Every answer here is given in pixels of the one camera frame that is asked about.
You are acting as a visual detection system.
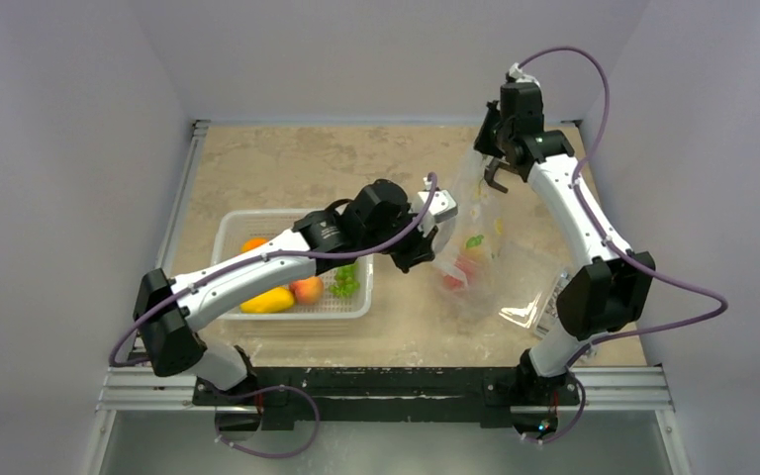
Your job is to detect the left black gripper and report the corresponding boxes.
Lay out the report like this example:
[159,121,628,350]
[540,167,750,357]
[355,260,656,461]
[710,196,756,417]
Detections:
[361,204,438,274]

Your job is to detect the red apple from bag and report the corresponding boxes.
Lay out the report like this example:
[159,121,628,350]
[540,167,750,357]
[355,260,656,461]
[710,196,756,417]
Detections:
[440,255,478,292]

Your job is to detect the clear printed plastic bag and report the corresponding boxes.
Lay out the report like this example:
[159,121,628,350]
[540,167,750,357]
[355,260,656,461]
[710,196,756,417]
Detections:
[432,149,563,329]

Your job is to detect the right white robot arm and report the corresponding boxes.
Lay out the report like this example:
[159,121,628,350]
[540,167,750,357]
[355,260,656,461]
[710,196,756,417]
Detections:
[474,79,655,403]

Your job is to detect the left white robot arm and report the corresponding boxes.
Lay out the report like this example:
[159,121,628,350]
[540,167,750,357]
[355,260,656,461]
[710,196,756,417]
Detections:
[131,173,458,405]

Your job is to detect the green grapes bunch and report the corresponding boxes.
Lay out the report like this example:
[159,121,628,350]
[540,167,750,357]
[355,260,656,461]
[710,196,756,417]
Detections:
[329,262,359,299]

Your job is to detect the peach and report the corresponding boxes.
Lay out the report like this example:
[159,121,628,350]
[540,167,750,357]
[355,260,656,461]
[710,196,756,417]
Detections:
[288,276,325,305]

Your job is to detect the yellow mango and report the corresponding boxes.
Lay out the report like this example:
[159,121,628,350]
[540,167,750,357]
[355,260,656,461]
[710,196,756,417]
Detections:
[239,287,296,315]

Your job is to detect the orange mango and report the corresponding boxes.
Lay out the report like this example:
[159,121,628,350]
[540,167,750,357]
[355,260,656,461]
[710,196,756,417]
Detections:
[240,237,268,253]

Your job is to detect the white plastic basket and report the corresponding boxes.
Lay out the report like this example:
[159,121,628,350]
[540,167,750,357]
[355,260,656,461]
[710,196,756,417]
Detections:
[211,209,374,322]

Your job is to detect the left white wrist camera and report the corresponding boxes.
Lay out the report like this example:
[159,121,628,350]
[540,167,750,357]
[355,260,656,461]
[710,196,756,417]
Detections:
[413,189,458,237]

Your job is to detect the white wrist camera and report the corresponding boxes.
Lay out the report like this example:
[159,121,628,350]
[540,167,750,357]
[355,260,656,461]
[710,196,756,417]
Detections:
[506,62,540,87]
[413,189,458,237]

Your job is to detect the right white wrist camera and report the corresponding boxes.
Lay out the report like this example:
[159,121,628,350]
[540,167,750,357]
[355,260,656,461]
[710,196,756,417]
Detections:
[506,62,540,87]

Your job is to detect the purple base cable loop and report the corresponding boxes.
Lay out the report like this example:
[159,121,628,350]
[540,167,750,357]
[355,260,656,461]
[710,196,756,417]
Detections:
[213,384,322,459]

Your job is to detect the black base frame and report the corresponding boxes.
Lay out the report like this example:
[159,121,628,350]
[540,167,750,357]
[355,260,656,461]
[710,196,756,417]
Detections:
[192,367,581,430]

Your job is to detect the aluminium rail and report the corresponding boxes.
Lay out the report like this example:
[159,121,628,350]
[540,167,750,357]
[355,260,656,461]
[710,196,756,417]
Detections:
[77,119,216,474]

